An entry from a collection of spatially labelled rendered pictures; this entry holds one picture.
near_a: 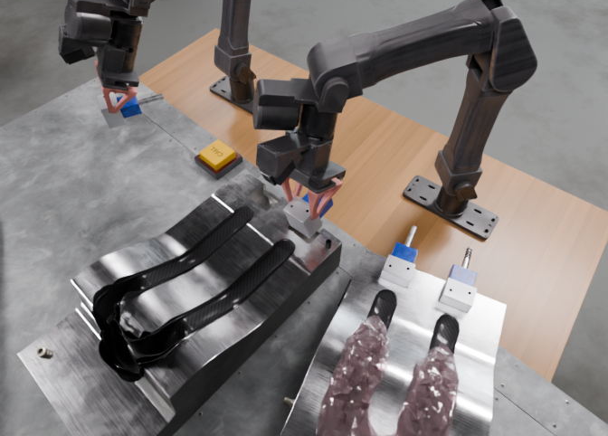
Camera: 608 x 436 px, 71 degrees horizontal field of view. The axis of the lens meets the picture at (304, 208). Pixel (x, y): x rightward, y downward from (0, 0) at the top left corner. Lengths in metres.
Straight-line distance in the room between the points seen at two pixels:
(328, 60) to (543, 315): 0.61
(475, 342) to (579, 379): 1.10
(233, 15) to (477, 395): 0.87
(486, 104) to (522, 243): 0.36
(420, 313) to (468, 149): 0.30
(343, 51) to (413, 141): 0.53
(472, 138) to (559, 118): 1.91
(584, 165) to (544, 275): 1.56
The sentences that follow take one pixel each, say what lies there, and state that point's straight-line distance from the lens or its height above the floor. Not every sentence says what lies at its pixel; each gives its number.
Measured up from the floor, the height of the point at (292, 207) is 0.95.
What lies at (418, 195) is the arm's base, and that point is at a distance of 0.97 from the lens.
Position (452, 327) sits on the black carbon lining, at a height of 0.85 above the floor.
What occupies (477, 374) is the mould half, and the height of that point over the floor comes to 0.87.
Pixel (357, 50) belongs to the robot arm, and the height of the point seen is 1.22.
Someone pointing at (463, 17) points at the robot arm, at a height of 1.25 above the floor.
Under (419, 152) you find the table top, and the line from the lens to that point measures 1.08.
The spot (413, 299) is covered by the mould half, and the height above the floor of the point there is 0.86.
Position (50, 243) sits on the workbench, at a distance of 1.02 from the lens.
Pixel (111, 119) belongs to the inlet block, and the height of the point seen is 0.92.
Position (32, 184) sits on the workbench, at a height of 0.80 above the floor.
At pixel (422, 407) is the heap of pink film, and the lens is 0.67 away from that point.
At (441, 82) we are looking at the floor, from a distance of 2.67.
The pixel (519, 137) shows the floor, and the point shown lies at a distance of 2.48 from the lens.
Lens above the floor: 1.55
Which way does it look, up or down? 54 degrees down
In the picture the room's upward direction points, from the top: straight up
